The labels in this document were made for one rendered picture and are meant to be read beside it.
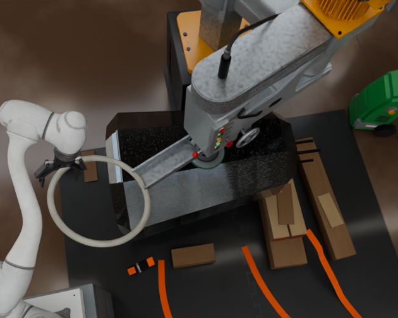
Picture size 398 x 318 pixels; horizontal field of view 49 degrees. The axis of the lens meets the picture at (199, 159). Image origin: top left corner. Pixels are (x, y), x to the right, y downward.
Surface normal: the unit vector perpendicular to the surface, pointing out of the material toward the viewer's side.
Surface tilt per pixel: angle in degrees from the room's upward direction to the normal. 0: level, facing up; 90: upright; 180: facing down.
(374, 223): 0
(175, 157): 2
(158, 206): 45
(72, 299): 1
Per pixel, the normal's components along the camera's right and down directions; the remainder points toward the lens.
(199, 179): 0.20, 0.39
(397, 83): -0.50, -0.34
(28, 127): 0.22, 0.18
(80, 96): 0.07, -0.36
